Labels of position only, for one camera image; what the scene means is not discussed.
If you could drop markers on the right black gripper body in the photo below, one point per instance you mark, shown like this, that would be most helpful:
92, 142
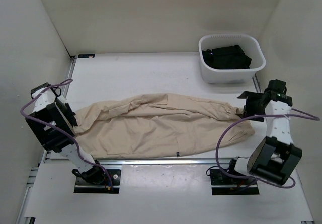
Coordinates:
252, 106

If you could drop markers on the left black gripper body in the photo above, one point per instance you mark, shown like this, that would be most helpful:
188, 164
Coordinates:
67, 110

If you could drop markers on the beige trousers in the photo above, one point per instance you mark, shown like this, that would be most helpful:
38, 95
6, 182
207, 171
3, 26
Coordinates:
158, 125

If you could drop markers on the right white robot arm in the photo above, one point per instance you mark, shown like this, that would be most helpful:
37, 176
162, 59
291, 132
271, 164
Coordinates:
275, 157

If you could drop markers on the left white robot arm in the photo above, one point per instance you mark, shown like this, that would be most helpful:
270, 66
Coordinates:
52, 121

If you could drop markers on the black folded trousers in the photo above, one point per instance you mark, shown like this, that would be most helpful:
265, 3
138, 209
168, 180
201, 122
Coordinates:
226, 58

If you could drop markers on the white plastic basket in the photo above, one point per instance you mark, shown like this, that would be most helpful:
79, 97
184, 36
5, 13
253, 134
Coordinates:
248, 44

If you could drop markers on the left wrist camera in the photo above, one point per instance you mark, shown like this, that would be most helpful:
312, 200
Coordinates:
57, 90

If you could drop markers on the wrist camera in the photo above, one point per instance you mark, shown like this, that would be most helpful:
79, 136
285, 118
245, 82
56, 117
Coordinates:
277, 86
57, 90

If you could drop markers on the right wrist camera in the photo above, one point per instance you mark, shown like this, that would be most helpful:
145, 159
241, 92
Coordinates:
277, 86

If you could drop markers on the black corner bracket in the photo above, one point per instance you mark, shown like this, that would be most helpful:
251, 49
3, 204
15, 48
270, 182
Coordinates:
86, 56

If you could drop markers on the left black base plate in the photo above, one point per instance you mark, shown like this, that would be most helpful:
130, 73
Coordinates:
101, 185

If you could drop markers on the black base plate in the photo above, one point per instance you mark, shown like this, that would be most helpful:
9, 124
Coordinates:
222, 185
101, 185

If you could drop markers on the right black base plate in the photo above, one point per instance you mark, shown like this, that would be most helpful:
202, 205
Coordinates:
222, 185

